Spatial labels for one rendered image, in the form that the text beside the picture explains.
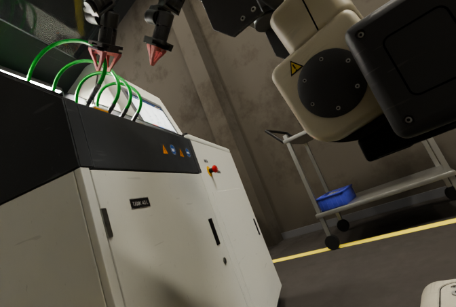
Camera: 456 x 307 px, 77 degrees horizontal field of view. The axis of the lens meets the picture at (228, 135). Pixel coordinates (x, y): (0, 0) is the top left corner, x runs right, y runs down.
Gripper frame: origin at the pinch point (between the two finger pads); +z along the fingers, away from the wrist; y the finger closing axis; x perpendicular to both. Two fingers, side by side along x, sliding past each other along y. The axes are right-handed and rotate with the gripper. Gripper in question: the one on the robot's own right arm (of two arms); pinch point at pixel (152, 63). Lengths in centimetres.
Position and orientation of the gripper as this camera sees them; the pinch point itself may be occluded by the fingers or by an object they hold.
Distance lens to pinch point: 119.1
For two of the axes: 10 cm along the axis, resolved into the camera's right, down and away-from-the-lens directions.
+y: -8.1, -3.6, 4.5
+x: -4.8, -0.2, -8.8
